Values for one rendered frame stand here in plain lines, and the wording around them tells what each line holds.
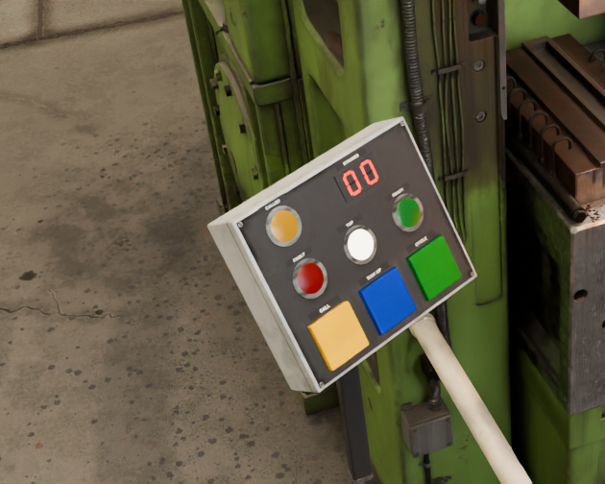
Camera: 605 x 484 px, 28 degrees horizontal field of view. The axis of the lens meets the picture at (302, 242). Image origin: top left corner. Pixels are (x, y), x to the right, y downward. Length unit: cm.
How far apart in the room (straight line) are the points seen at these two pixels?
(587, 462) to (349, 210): 94
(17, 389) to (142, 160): 107
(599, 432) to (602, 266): 43
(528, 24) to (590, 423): 80
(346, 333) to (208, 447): 132
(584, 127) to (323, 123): 56
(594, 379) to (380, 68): 74
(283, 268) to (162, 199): 219
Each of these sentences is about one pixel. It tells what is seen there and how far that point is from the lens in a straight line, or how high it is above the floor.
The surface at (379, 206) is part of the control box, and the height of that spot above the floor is 112.
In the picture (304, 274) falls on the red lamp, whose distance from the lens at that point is 171.
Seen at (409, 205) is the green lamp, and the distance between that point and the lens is 182.
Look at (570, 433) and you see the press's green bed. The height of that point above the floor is 42.
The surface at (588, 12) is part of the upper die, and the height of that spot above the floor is 128.
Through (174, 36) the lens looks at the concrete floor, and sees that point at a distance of 480.
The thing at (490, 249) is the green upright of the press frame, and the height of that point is 75.
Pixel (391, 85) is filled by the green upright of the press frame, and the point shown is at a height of 115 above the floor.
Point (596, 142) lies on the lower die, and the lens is 214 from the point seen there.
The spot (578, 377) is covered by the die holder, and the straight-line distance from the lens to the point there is 230.
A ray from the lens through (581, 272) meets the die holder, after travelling 213.
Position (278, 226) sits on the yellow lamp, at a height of 117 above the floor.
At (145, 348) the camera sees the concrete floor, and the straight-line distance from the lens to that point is 333.
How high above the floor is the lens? 218
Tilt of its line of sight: 38 degrees down
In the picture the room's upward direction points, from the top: 9 degrees counter-clockwise
